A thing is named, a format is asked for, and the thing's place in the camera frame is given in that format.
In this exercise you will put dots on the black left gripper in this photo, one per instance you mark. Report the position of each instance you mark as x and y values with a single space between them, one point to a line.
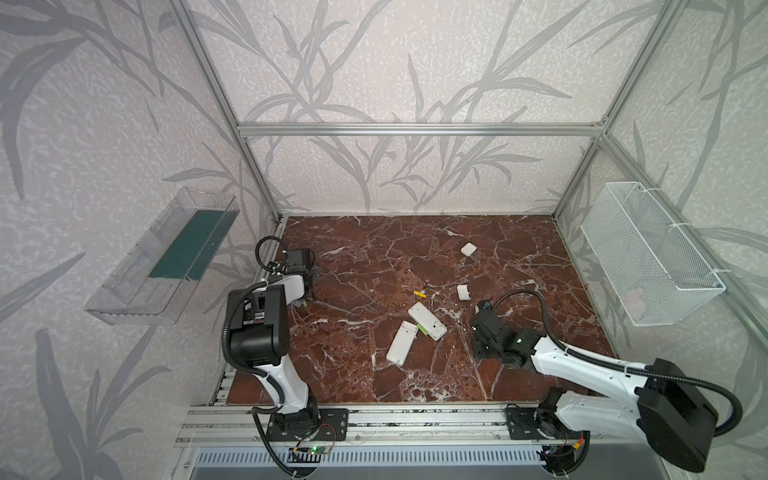
308 278

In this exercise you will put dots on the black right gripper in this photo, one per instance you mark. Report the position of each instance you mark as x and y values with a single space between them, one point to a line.
480 339

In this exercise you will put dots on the white battery cover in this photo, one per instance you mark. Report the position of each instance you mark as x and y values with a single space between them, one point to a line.
468 249
463 293

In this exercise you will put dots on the white remote control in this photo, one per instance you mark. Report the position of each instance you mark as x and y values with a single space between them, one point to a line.
427 320

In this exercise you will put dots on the white air conditioner remote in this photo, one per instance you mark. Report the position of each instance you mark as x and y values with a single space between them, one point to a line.
402 343

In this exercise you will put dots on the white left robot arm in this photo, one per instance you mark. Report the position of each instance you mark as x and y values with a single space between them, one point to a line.
256 337

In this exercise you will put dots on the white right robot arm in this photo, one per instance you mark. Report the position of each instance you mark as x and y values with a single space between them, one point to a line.
625 400

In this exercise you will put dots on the pink object in basket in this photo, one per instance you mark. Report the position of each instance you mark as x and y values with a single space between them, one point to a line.
635 303

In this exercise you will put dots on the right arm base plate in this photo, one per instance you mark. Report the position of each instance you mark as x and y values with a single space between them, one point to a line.
534 423

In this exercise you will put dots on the clear plastic wall bin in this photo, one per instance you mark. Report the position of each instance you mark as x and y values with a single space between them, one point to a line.
153 284

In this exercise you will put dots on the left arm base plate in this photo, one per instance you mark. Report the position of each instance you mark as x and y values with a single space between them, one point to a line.
327 424

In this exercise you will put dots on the aluminium front rail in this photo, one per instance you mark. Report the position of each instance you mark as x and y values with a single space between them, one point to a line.
398 424

